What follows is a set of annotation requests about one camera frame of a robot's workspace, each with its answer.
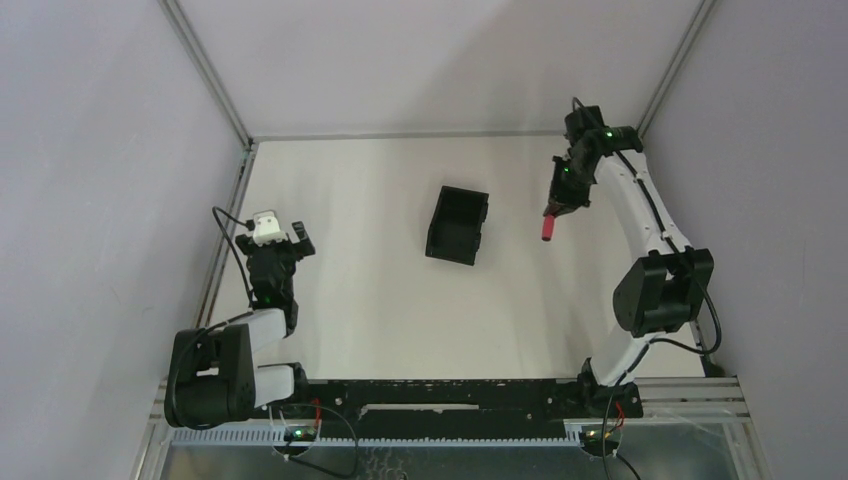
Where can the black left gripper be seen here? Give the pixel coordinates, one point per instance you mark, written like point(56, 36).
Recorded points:
point(275, 245)

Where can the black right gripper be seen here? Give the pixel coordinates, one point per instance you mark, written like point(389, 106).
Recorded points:
point(567, 198)

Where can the red handled screwdriver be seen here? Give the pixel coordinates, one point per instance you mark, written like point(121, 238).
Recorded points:
point(548, 228)

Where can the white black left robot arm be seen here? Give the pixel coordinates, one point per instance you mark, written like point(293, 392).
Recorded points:
point(214, 376)

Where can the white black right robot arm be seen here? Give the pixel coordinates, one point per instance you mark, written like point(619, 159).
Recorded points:
point(663, 297)

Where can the black plastic bin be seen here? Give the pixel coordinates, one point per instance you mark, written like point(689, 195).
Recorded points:
point(455, 230)

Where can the left controller board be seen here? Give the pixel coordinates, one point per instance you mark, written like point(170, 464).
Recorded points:
point(300, 434)

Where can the controller board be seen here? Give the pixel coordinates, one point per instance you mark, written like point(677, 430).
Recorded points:
point(598, 444)
point(300, 434)

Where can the right controller board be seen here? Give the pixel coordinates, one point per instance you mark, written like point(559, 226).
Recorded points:
point(598, 444)

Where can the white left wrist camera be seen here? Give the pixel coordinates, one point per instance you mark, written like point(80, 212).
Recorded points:
point(267, 229)

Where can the black mounting rail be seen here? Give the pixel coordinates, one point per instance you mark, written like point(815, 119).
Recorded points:
point(493, 409)

